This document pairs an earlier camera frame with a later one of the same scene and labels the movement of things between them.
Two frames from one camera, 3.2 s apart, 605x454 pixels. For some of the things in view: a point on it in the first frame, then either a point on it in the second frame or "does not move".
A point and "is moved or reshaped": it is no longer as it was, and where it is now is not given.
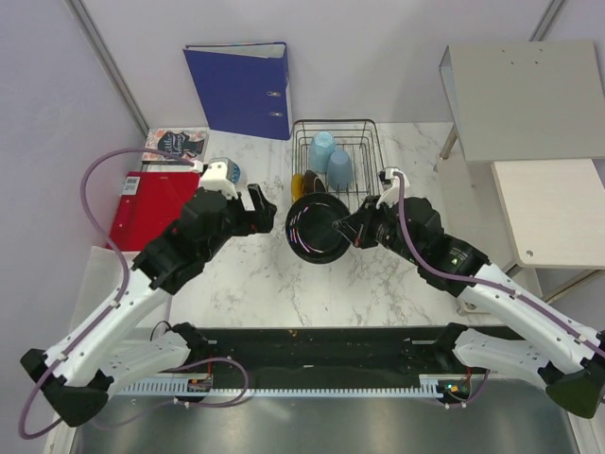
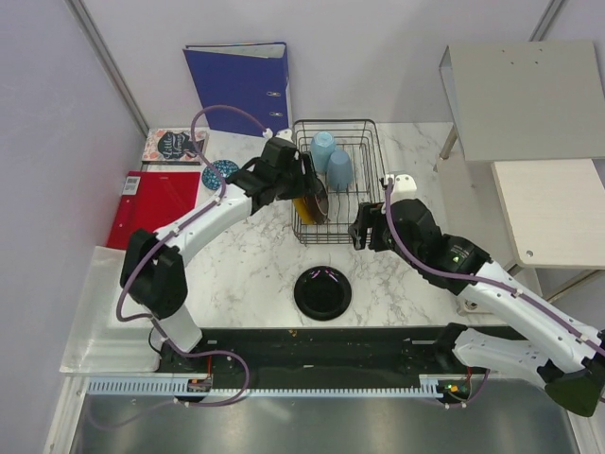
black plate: x=309 y=233 → x=322 y=292
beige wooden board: x=556 y=212 does not move
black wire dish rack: x=344 y=154 does not move
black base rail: x=331 y=353 does not move
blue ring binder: x=244 y=88 does not move
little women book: x=188 y=143 does not move
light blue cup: x=320 y=148 does not move
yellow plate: x=297 y=186 is moved or reshaped
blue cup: x=340 y=170 does not move
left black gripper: x=264 y=212 → x=302 y=187
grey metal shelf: x=526 y=101 does not move
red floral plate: x=308 y=183 is moved or reshaped
